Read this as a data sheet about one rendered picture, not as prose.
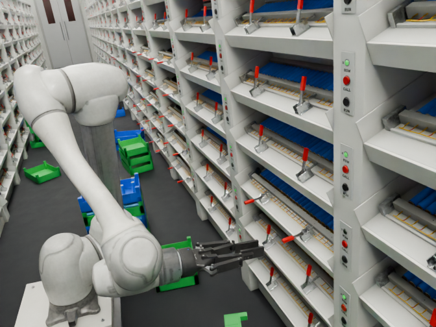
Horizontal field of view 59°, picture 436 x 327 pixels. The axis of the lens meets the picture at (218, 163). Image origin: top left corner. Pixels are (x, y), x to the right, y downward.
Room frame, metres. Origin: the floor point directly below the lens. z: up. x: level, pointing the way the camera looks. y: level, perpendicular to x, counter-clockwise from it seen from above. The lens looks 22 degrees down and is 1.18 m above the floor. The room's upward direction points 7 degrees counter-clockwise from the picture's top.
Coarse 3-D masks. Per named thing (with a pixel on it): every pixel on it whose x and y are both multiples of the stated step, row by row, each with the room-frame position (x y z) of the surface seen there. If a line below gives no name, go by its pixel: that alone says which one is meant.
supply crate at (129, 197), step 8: (136, 176) 1.93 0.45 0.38; (128, 184) 1.94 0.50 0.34; (136, 184) 1.93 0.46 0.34; (128, 192) 1.87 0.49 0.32; (136, 192) 1.75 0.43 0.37; (80, 200) 1.71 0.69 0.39; (128, 200) 1.75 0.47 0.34; (136, 200) 1.75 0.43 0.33; (80, 208) 1.71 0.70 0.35; (88, 208) 1.71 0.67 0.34
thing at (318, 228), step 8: (256, 176) 1.33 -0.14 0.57; (264, 184) 1.26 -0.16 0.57; (264, 192) 1.24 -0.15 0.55; (272, 192) 1.19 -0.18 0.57; (272, 200) 1.17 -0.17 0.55; (280, 200) 1.15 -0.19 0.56; (288, 200) 1.11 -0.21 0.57; (296, 208) 1.06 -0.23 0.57; (304, 216) 1.01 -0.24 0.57; (312, 224) 0.96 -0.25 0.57; (320, 224) 0.94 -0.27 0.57; (320, 232) 0.92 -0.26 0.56; (328, 232) 0.90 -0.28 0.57; (328, 240) 0.89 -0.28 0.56; (328, 248) 0.86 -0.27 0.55
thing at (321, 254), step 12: (252, 168) 1.38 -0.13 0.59; (264, 168) 1.40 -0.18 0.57; (240, 180) 1.37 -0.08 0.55; (252, 192) 1.29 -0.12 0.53; (264, 204) 1.18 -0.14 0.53; (276, 204) 1.15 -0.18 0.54; (276, 216) 1.10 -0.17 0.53; (288, 216) 1.07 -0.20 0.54; (288, 228) 1.02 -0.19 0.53; (300, 228) 0.99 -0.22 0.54; (300, 240) 0.95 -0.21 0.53; (312, 240) 0.93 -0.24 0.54; (312, 252) 0.89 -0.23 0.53; (324, 252) 0.87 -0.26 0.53; (324, 264) 0.83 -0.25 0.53
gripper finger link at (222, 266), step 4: (228, 260) 0.82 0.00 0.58; (232, 260) 0.82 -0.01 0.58; (236, 260) 0.82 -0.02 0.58; (240, 260) 0.83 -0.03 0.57; (216, 264) 0.81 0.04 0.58; (220, 264) 0.81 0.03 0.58; (224, 264) 0.81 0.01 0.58; (228, 264) 0.81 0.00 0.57; (232, 264) 0.82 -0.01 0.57; (236, 264) 0.82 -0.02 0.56; (212, 268) 0.79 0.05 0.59; (216, 268) 0.80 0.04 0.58; (220, 268) 0.80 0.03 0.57; (224, 268) 0.81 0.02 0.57; (228, 268) 0.81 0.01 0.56; (232, 268) 0.82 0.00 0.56; (236, 268) 0.82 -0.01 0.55; (216, 272) 0.80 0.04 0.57; (220, 272) 0.80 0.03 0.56; (212, 276) 0.79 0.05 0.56
